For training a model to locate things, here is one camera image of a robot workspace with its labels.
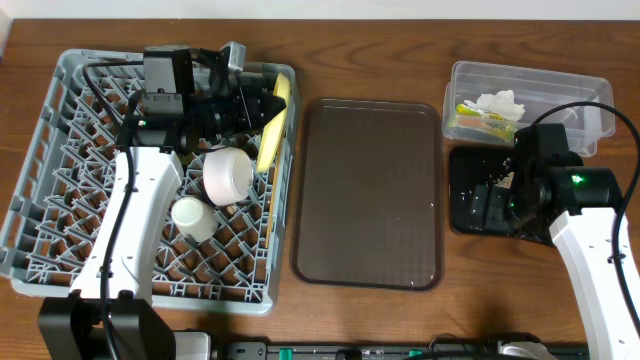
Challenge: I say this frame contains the yellow plate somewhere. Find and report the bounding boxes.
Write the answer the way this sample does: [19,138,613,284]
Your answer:
[256,73,291,173]

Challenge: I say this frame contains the pink bowl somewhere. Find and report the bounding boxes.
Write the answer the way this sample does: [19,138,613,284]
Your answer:
[202,147,254,206]

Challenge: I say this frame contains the green snack wrapper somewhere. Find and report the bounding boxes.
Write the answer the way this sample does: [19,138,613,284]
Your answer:
[447,104,516,142]

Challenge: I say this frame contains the wooden chopstick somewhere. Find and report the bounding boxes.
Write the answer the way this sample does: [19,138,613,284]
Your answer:
[265,165,279,250]

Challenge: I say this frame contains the white plastic cup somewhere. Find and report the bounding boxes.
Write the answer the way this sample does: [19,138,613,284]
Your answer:
[171,197,219,243]

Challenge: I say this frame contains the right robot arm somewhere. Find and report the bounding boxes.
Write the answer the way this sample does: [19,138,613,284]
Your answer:
[467,124,639,359]

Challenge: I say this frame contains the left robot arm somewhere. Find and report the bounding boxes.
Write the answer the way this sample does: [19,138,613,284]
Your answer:
[38,42,293,359]

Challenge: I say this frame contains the grey dishwasher rack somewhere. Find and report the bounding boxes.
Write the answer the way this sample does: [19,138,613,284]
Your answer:
[1,49,300,316]

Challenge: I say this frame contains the black plastic tray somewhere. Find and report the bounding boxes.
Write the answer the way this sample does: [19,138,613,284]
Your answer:
[449,146,551,246]

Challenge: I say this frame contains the crumpled white tissue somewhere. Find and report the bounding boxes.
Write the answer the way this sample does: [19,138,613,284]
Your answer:
[464,90,525,122]

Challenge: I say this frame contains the clear plastic bin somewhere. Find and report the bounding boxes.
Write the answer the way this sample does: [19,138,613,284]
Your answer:
[442,61,615,157]

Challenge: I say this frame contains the brown serving tray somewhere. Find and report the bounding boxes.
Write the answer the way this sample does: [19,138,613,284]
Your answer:
[291,99,445,292]

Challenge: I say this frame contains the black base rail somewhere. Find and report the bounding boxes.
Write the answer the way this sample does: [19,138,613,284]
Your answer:
[214,340,591,360]

